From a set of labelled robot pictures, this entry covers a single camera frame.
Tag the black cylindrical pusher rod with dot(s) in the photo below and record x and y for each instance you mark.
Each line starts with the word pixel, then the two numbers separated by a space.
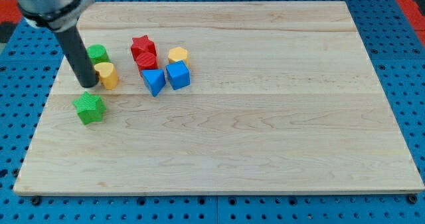
pixel 75 52

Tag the yellow heart block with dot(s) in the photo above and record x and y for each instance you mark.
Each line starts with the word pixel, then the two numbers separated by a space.
pixel 107 74

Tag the green cylinder block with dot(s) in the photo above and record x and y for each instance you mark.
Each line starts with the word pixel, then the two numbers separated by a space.
pixel 97 54

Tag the red star block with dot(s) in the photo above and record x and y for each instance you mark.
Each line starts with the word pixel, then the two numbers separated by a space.
pixel 142 45

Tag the green star block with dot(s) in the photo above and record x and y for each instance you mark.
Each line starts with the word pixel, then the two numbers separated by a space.
pixel 89 108

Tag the red cylinder block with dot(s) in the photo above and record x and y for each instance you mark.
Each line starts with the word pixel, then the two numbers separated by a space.
pixel 146 61

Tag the blue triangle block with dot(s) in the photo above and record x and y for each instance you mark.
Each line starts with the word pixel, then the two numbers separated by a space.
pixel 154 80

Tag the yellow hexagon block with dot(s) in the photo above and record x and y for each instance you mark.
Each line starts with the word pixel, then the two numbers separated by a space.
pixel 178 54

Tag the blue cube block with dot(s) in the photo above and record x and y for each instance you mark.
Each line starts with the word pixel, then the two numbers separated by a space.
pixel 178 74

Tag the light wooden board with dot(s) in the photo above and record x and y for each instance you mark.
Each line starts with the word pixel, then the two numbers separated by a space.
pixel 283 100

